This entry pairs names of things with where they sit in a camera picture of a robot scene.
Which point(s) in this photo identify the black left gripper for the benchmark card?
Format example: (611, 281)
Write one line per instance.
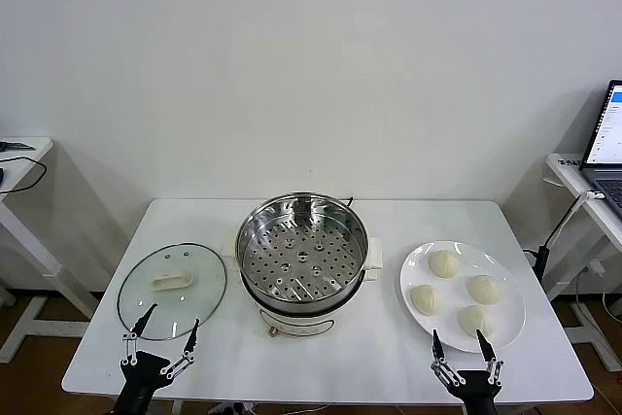
(143, 369)

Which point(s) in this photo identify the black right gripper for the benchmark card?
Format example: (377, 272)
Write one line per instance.
(473, 383)

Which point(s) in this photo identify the white steamed baozi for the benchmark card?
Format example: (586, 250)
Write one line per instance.
(443, 263)
(425, 299)
(486, 288)
(469, 319)

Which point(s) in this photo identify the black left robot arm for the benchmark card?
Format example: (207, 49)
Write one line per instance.
(136, 405)

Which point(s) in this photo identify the perforated steel steamer basket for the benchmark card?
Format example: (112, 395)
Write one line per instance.
(272, 284)

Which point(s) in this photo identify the white round plate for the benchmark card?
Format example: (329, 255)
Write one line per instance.
(457, 288)

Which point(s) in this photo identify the white floor power strip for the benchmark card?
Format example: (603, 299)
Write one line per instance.
(228, 407)

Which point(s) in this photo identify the white side table with laptop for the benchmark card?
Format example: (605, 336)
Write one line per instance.
(566, 171)

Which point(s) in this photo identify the white label black text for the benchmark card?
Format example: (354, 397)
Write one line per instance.
(569, 161)

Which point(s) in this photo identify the flat black tool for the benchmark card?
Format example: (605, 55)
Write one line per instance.
(17, 145)

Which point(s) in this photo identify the grey open laptop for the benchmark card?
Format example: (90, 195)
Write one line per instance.
(607, 123)

